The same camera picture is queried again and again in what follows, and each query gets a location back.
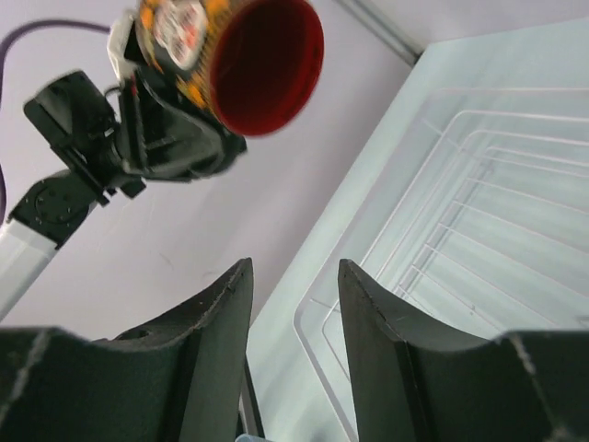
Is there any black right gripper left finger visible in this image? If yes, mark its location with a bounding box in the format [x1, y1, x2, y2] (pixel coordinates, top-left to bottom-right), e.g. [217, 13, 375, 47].
[1, 258, 253, 441]

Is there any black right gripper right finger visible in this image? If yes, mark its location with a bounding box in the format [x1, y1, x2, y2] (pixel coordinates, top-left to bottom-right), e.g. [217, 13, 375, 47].
[338, 260, 588, 441]

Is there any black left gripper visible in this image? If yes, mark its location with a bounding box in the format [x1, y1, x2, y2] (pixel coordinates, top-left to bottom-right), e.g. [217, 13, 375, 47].
[112, 65, 247, 182]

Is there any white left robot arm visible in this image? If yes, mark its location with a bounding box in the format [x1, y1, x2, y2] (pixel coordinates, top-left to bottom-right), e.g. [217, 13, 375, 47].
[1, 68, 247, 316]

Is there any white wire dish rack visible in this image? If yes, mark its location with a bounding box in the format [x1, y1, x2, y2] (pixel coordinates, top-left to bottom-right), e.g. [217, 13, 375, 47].
[292, 85, 589, 442]

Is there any black skull mug red inside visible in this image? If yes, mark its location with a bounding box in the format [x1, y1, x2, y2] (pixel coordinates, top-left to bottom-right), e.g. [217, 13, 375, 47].
[135, 0, 324, 136]

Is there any aluminium frame rail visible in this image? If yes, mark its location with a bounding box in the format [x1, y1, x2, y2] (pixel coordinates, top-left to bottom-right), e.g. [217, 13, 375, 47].
[336, 0, 424, 66]

